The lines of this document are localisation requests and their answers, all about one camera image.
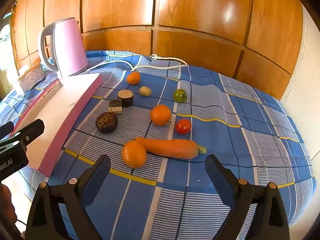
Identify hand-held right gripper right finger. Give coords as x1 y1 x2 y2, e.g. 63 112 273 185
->
205 154 290 240

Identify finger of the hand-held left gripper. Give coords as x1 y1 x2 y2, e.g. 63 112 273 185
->
11 119 45 152
0 122 14 139

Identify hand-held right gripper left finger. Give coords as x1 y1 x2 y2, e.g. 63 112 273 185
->
25 154 112 240

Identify pink shallow box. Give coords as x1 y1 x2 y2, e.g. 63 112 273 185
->
11 74 103 178

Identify large orange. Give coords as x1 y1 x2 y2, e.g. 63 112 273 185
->
122 140 147 168
150 104 172 126

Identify orange carrot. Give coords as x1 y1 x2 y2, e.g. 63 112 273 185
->
135 137 207 160

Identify dark purple mangosteen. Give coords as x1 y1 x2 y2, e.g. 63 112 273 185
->
95 112 118 133

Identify red tomato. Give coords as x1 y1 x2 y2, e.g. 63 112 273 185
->
175 119 192 135

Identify person's left hand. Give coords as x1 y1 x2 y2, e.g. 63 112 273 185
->
0 183 17 230

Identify blue plaid bed sheet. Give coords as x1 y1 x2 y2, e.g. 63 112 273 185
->
0 50 314 240

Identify patterned tissue box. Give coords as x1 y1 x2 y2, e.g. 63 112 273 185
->
16 64 47 93

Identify pink electric kettle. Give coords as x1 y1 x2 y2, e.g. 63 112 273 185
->
37 17 89 78

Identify green tomato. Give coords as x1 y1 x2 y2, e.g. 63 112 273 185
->
173 89 188 103

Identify small orange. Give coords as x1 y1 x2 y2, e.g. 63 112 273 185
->
126 71 141 85

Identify wooden wardrobe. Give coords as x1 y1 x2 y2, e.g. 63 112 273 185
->
10 0 304 100

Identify white power cord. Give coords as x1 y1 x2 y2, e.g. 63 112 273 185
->
85 54 188 72

